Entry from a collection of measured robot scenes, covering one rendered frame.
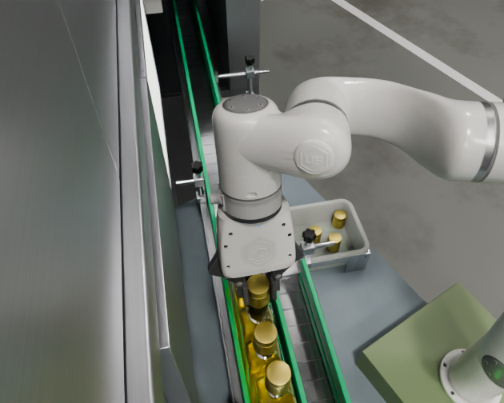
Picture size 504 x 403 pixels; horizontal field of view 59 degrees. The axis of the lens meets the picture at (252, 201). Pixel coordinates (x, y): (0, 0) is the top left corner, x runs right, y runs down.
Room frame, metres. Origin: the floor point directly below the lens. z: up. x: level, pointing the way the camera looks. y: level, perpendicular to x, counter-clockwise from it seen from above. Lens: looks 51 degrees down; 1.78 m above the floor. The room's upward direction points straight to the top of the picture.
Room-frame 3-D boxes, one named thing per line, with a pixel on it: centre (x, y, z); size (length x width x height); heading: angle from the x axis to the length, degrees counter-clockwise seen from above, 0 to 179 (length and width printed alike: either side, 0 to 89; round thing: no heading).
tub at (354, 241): (0.66, -0.17, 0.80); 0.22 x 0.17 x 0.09; 101
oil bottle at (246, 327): (0.31, -0.01, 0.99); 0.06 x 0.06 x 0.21; 12
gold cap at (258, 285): (0.31, -0.01, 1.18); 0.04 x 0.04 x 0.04
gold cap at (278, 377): (0.20, -0.04, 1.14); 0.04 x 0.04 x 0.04
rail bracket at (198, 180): (0.72, 0.15, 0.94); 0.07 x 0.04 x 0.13; 101
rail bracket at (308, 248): (0.52, -0.10, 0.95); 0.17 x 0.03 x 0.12; 101
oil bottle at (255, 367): (0.25, -0.02, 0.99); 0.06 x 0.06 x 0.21; 10
